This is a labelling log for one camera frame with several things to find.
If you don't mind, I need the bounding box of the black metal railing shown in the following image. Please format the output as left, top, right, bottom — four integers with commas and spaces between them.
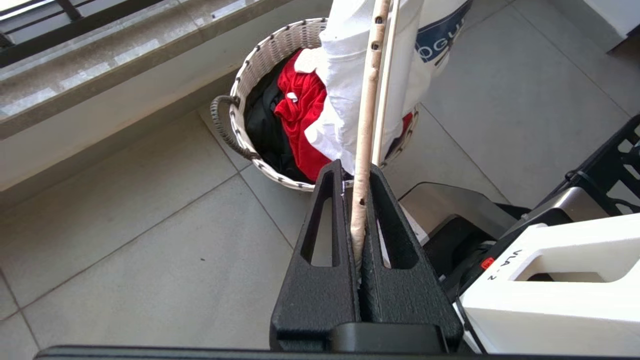
0, 0, 166, 69

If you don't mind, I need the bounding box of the white garment with blue print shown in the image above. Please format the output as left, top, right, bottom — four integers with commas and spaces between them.
294, 0, 474, 175

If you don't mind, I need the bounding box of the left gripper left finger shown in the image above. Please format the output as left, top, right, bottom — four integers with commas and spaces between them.
269, 159, 361, 351

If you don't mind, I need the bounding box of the white woven laundry basket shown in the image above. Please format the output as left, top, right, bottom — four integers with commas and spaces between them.
210, 18, 420, 192

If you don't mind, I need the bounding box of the red garment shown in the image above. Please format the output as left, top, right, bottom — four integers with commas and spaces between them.
274, 49, 414, 183

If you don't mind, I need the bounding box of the black garment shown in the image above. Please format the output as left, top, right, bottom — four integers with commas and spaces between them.
245, 60, 313, 184

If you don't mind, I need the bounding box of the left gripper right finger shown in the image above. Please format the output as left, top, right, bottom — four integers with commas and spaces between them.
359, 165, 464, 353

